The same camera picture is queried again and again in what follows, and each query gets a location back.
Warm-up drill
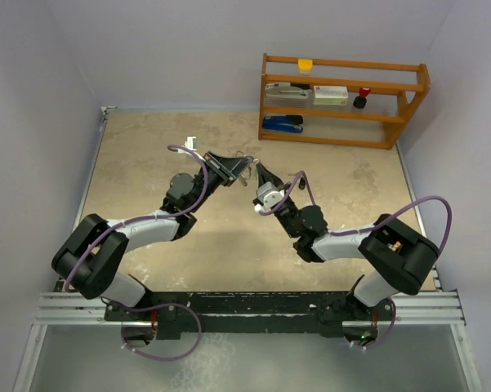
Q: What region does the silver keyring with clips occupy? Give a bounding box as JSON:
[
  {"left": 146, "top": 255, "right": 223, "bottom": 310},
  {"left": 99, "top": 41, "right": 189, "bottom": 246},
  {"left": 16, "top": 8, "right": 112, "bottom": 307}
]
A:
[{"left": 229, "top": 150, "right": 261, "bottom": 187}]

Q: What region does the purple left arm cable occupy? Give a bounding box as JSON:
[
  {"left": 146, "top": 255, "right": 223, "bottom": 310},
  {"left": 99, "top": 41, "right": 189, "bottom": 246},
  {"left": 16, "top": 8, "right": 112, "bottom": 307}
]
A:
[{"left": 63, "top": 144, "right": 209, "bottom": 361}]

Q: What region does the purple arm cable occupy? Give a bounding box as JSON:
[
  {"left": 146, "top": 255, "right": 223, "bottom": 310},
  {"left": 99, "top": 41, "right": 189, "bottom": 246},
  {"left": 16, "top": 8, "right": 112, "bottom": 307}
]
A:
[
  {"left": 63, "top": 144, "right": 209, "bottom": 361},
  {"left": 261, "top": 171, "right": 453, "bottom": 353}
]

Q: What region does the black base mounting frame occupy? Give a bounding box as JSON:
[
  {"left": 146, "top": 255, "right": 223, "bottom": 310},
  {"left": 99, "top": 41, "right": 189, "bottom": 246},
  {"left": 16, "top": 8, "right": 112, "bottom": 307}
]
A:
[{"left": 105, "top": 291, "right": 395, "bottom": 341}]

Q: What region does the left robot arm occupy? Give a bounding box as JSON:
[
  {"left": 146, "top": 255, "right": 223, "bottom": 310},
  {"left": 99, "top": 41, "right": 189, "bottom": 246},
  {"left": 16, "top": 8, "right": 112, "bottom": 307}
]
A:
[{"left": 51, "top": 145, "right": 253, "bottom": 320}]

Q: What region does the blue stapler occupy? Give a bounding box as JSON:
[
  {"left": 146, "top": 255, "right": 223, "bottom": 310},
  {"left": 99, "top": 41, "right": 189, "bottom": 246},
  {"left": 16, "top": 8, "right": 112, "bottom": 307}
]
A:
[{"left": 261, "top": 115, "right": 303, "bottom": 134}]

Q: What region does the wooden shelf rack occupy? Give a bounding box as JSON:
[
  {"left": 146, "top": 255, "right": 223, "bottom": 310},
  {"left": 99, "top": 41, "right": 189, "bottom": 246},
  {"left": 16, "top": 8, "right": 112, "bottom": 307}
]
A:
[{"left": 258, "top": 54, "right": 431, "bottom": 149}]

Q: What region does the key with black fob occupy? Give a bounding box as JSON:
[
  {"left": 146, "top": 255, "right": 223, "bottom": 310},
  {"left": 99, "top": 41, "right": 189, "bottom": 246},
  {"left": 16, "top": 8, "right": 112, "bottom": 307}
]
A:
[{"left": 289, "top": 173, "right": 307, "bottom": 190}]

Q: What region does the grey stapler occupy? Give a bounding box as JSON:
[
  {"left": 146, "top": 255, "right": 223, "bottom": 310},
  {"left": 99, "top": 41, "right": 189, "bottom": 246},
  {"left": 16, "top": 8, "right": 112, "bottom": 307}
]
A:
[{"left": 264, "top": 82, "right": 312, "bottom": 101}]

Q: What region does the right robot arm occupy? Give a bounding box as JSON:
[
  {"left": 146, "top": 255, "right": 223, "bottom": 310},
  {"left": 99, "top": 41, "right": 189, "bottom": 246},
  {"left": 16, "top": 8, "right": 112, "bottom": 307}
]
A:
[{"left": 253, "top": 163, "right": 446, "bottom": 319}]

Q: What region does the yellow small box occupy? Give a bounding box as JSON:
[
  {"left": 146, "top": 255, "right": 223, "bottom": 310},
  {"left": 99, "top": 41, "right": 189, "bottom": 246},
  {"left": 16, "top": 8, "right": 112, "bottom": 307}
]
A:
[{"left": 297, "top": 58, "right": 314, "bottom": 75}]

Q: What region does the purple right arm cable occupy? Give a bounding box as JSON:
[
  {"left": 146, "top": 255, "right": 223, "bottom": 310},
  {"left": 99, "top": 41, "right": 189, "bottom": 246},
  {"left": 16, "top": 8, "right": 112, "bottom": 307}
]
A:
[{"left": 261, "top": 171, "right": 453, "bottom": 353}]

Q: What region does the white green staples box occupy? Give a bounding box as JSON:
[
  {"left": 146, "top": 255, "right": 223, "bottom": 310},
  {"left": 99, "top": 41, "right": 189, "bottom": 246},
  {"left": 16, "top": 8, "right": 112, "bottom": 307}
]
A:
[{"left": 313, "top": 86, "right": 348, "bottom": 106}]

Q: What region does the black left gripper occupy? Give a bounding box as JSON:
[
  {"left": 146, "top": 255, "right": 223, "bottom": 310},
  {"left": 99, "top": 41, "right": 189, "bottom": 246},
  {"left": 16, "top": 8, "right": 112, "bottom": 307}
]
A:
[{"left": 189, "top": 152, "right": 252, "bottom": 213}]

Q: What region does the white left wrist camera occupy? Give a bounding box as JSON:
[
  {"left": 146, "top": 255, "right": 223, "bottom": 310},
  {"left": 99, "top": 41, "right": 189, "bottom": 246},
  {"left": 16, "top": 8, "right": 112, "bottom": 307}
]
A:
[{"left": 185, "top": 136, "right": 197, "bottom": 151}]

